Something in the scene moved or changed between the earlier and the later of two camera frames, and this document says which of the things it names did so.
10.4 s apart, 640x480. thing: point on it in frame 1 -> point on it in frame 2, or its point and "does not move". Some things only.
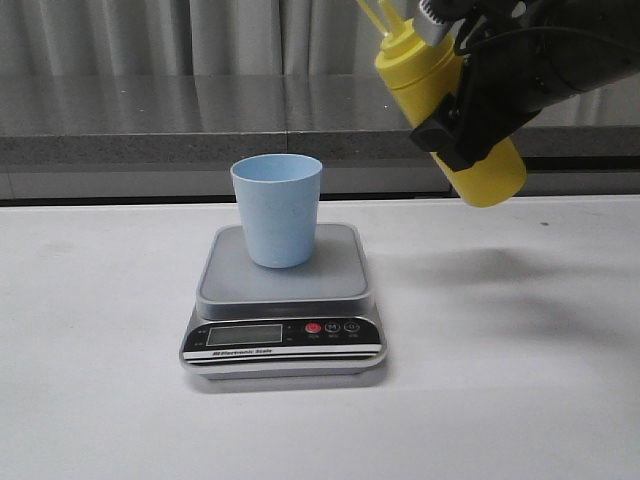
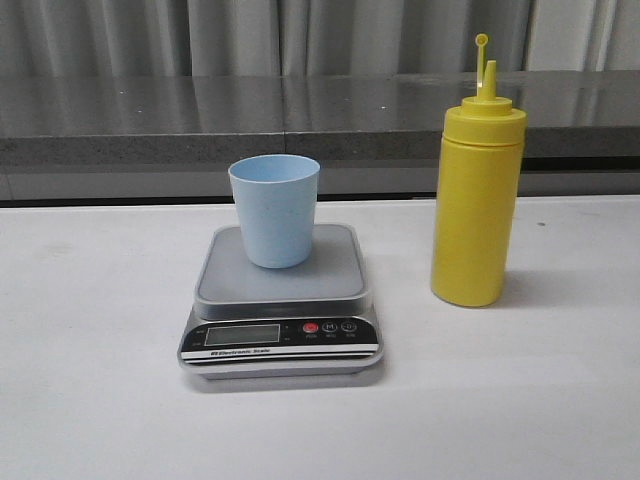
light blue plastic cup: x=278 y=196 does not move
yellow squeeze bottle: x=419 y=76 -> x=481 y=165
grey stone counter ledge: x=176 y=136 does not move
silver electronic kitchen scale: x=313 y=321 does not move
